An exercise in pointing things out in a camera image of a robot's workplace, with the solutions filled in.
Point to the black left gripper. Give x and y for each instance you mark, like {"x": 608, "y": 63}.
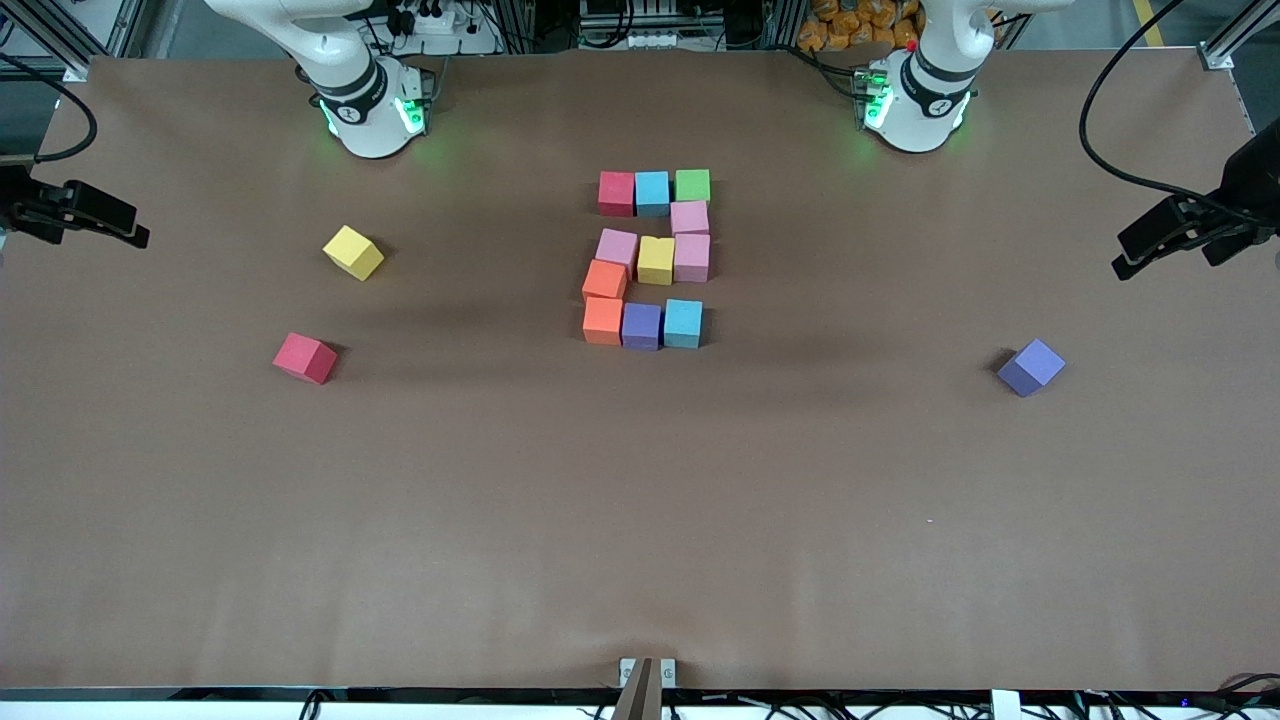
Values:
{"x": 1232, "y": 214}

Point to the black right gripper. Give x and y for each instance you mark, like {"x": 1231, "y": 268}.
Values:
{"x": 22, "y": 204}

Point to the pink foam cube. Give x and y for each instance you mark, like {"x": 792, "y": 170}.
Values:
{"x": 690, "y": 217}
{"x": 692, "y": 258}
{"x": 617, "y": 247}

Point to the green foam cube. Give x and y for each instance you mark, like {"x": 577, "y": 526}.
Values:
{"x": 692, "y": 185}

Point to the blue foam cube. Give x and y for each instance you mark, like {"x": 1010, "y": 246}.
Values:
{"x": 653, "y": 193}
{"x": 683, "y": 323}

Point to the yellow foam cube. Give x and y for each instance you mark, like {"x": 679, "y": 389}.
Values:
{"x": 353, "y": 250}
{"x": 656, "y": 260}

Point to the orange foam cube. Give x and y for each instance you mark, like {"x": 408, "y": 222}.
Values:
{"x": 603, "y": 321}
{"x": 605, "y": 280}

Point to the red foam cube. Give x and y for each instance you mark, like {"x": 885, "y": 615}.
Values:
{"x": 303, "y": 356}
{"x": 617, "y": 193}

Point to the purple foam cube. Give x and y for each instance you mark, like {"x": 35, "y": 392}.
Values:
{"x": 1031, "y": 366}
{"x": 642, "y": 326}

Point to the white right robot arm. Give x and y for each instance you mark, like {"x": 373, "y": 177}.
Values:
{"x": 365, "y": 100}

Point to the bag of orange items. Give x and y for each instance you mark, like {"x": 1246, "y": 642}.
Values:
{"x": 850, "y": 22}

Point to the white power strip with plugs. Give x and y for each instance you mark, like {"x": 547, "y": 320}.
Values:
{"x": 435, "y": 20}

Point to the small white power strip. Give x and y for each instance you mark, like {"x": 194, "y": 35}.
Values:
{"x": 655, "y": 40}

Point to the metal table edge bracket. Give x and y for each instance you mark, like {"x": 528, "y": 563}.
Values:
{"x": 627, "y": 670}

